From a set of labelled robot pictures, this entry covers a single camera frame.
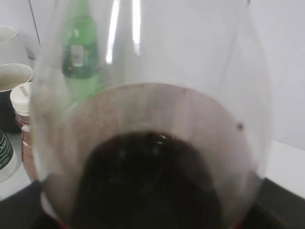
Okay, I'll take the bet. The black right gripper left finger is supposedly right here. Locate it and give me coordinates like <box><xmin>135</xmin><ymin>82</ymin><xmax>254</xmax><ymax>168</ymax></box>
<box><xmin>0</xmin><ymin>182</ymin><xmax>60</xmax><ymax>229</ymax></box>

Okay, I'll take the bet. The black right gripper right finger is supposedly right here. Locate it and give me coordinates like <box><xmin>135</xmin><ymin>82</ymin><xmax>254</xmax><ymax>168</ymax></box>
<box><xmin>238</xmin><ymin>178</ymin><xmax>305</xmax><ymax>229</ymax></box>

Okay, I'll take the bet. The cola bottle red label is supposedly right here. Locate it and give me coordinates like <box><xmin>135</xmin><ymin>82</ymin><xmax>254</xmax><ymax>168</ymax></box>
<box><xmin>30</xmin><ymin>0</ymin><xmax>272</xmax><ymax>229</ymax></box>

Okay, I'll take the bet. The black cup white interior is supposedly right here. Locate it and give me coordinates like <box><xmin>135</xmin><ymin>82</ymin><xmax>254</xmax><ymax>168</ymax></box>
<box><xmin>0</xmin><ymin>63</ymin><xmax>34</xmax><ymax>134</ymax></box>

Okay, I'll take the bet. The clear water bottle green label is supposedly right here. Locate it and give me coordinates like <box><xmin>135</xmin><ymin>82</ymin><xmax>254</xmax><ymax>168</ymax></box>
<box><xmin>0</xmin><ymin>130</ymin><xmax>17</xmax><ymax>182</ymax></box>

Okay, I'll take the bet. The brown drink bottle cream cap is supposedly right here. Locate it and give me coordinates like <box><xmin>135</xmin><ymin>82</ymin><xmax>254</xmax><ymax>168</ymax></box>
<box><xmin>10</xmin><ymin>82</ymin><xmax>38</xmax><ymax>182</ymax></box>

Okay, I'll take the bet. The white ceramic mug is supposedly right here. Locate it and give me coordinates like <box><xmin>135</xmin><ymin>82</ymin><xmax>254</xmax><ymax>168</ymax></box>
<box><xmin>0</xmin><ymin>26</ymin><xmax>31</xmax><ymax>66</ymax></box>

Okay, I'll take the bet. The green soda bottle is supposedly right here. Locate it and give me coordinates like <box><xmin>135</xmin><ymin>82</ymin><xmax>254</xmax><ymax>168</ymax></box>
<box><xmin>62</xmin><ymin>0</ymin><xmax>100</xmax><ymax>99</ymax></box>

